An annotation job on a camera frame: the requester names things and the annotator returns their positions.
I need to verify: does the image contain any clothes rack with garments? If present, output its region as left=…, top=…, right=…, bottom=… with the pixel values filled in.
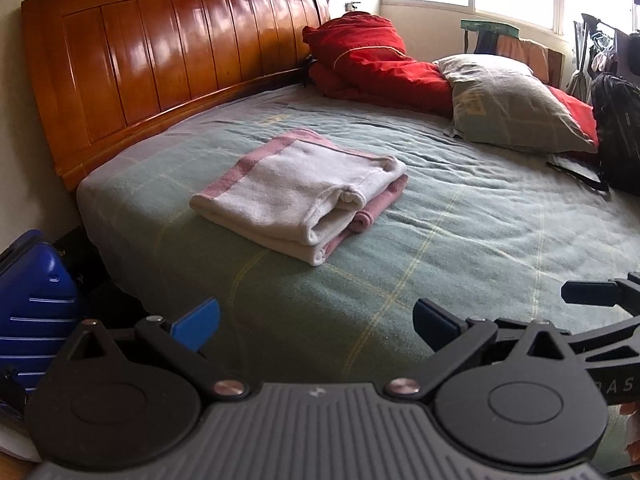
left=564, top=12, right=640, bottom=96

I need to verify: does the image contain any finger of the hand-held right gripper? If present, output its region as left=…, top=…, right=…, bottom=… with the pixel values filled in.
left=567, top=311, right=640, bottom=362
left=560, top=272, right=640, bottom=311

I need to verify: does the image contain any black backpack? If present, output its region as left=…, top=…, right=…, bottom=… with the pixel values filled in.
left=589, top=72, right=640, bottom=196

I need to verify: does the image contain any wooden headboard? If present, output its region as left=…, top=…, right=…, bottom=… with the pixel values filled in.
left=20, top=0, right=332, bottom=192

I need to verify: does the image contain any red pillow at headboard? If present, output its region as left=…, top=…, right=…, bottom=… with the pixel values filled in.
left=301, top=12, right=455, bottom=117

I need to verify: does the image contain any green plaid bed blanket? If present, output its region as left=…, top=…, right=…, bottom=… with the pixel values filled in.
left=76, top=82, right=640, bottom=392

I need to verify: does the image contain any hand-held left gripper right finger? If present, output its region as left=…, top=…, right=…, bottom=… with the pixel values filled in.
left=385, top=298, right=574, bottom=402

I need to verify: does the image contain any grey green pillow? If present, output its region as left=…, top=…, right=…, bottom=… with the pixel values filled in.
left=432, top=53, right=600, bottom=155

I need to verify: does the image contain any blue suitcase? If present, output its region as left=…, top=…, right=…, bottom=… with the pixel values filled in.
left=0, top=229, right=84, bottom=397

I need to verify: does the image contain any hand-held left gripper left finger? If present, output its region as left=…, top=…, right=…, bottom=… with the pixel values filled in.
left=70, top=297, right=250, bottom=403

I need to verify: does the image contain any pink and white sweater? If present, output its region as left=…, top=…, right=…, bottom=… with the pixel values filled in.
left=188, top=127, right=409, bottom=267

